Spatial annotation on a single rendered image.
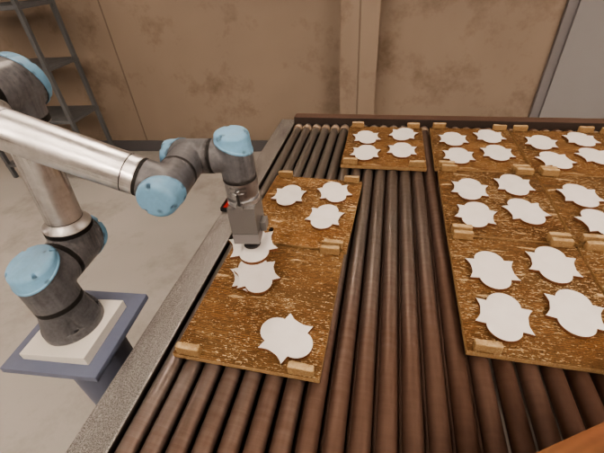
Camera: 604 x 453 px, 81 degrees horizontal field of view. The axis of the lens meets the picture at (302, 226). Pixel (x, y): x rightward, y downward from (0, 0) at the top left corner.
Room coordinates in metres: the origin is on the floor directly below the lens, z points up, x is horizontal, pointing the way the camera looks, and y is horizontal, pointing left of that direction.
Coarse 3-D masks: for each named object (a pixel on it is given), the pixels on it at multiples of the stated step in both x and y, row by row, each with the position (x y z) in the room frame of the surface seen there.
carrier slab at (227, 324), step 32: (288, 256) 0.79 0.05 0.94; (320, 256) 0.78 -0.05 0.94; (224, 288) 0.68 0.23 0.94; (288, 288) 0.66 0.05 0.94; (320, 288) 0.65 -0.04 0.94; (192, 320) 0.58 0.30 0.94; (224, 320) 0.57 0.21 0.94; (256, 320) 0.56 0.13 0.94; (320, 320) 0.55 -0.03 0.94; (224, 352) 0.48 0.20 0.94; (256, 352) 0.47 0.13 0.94; (320, 352) 0.46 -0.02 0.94
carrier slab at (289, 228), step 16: (272, 192) 1.15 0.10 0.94; (352, 192) 1.11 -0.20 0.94; (272, 208) 1.05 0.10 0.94; (288, 208) 1.04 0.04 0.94; (304, 208) 1.04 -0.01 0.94; (352, 208) 1.01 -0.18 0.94; (272, 224) 0.96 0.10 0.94; (288, 224) 0.95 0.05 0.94; (304, 224) 0.94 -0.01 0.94; (352, 224) 0.93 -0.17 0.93; (272, 240) 0.87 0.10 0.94; (288, 240) 0.86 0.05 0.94; (304, 240) 0.86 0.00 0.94; (320, 240) 0.85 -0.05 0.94
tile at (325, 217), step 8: (312, 208) 1.02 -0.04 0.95; (320, 208) 1.02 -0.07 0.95; (328, 208) 1.01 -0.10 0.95; (336, 208) 1.01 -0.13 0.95; (312, 216) 0.97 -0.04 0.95; (320, 216) 0.97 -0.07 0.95; (328, 216) 0.96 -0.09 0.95; (336, 216) 0.96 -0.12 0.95; (312, 224) 0.93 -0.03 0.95; (320, 224) 0.92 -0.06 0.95; (328, 224) 0.92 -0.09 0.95; (336, 224) 0.92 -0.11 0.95
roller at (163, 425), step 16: (304, 128) 1.80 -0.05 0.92; (304, 144) 1.64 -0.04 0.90; (288, 160) 1.45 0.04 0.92; (192, 368) 0.46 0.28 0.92; (176, 384) 0.42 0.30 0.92; (192, 384) 0.43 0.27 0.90; (176, 400) 0.38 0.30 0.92; (160, 416) 0.35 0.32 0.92; (176, 416) 0.36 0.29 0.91; (160, 432) 0.32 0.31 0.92; (144, 448) 0.29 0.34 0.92; (160, 448) 0.30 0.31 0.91
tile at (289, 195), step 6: (288, 186) 1.18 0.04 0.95; (294, 186) 1.17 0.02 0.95; (282, 192) 1.13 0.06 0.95; (288, 192) 1.13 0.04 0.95; (294, 192) 1.13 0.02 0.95; (300, 192) 1.12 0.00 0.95; (306, 192) 1.13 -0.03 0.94; (276, 198) 1.10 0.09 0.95; (282, 198) 1.10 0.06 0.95; (288, 198) 1.09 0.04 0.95; (294, 198) 1.09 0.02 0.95; (300, 198) 1.09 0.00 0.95; (282, 204) 1.06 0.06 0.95; (288, 204) 1.05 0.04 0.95; (294, 204) 1.06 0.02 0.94
